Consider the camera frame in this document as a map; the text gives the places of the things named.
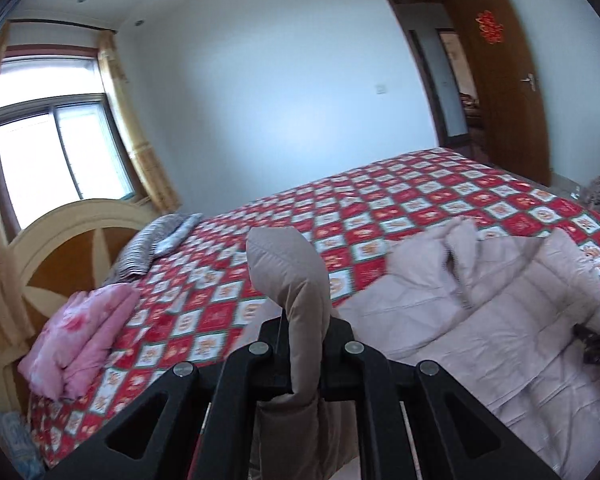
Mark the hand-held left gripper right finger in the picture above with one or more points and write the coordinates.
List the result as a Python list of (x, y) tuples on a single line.
[(337, 360)]

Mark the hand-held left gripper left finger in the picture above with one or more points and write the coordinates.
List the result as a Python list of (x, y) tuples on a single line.
[(269, 360)]

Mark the beige down jacket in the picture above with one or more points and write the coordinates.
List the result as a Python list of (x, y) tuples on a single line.
[(480, 335)]

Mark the bed with red checked sheet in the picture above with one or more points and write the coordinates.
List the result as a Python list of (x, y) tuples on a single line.
[(380, 200)]

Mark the striped grey pillow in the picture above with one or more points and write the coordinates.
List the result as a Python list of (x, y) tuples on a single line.
[(140, 250)]

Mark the pink folded quilt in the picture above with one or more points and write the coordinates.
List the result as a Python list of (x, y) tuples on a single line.
[(75, 340)]

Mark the cream wooden headboard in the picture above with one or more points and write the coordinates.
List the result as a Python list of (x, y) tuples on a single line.
[(80, 240)]

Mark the brown wooden door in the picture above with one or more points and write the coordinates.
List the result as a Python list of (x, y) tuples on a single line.
[(505, 85)]

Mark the clear plastic bag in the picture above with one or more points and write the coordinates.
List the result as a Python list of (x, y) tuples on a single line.
[(15, 445)]

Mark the window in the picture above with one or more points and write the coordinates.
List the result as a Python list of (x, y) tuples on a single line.
[(55, 150)]

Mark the red paper door decoration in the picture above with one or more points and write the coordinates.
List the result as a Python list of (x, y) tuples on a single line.
[(489, 26)]

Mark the curtain rod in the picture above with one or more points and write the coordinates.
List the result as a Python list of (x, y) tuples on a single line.
[(60, 25)]

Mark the white wall switch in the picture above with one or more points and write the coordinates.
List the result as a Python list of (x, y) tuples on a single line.
[(381, 89)]

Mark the brown door frame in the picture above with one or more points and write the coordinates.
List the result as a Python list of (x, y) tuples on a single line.
[(405, 25)]

